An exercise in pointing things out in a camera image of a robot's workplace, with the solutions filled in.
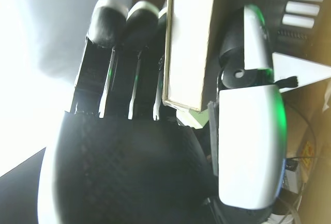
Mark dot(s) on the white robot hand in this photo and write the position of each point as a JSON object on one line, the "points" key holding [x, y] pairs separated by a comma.
{"points": [[124, 169]]}

